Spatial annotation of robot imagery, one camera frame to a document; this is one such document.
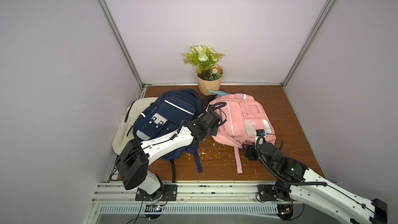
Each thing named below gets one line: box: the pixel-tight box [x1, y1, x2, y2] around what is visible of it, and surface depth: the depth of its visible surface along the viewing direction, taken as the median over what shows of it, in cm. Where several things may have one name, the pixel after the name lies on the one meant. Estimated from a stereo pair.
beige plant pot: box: [195, 66, 224, 96], surface depth 105 cm
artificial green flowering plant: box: [181, 45, 225, 81], surface depth 98 cm
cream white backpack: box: [111, 96, 159, 156], surface depth 100 cm
